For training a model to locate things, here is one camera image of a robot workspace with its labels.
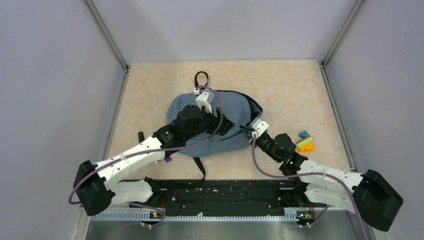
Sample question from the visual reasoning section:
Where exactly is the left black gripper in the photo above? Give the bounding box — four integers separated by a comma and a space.
185, 103, 234, 140

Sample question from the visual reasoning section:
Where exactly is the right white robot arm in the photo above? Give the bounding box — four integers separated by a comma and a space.
252, 132, 404, 232

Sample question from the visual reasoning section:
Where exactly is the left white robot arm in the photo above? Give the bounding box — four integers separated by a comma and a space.
68, 105, 235, 216

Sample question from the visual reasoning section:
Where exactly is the colourful block stack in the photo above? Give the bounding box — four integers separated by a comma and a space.
296, 130, 316, 152

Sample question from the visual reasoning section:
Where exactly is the purple black highlighter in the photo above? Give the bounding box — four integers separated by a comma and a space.
164, 156, 172, 163

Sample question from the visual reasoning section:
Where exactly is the green black marker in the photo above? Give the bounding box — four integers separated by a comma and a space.
137, 131, 145, 143

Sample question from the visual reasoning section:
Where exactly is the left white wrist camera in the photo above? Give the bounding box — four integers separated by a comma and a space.
193, 88, 215, 114

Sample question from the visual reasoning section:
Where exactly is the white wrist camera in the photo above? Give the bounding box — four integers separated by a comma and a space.
249, 118, 269, 139
193, 88, 215, 114

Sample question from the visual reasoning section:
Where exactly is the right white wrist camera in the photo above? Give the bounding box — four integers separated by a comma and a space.
249, 118, 269, 139

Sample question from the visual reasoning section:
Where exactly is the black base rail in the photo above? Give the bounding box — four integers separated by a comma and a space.
130, 177, 317, 226

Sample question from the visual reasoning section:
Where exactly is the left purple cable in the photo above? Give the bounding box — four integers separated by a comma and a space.
68, 85, 225, 229

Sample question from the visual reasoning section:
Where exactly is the left aluminium frame post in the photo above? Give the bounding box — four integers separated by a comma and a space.
82, 0, 129, 72

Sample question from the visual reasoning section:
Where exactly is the aluminium frame post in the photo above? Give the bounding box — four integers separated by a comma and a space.
321, 0, 367, 69
82, 0, 129, 72

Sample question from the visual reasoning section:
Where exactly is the right aluminium frame post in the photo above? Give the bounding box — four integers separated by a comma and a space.
321, 0, 367, 69

